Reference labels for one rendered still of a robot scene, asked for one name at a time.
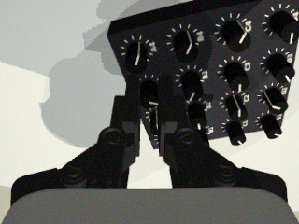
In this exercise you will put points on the black knob box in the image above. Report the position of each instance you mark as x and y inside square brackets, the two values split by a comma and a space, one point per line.
[162, 42]

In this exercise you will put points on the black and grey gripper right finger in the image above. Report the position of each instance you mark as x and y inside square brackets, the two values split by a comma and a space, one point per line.
[195, 164]

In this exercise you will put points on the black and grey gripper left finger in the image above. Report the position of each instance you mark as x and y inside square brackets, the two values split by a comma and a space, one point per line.
[106, 164]

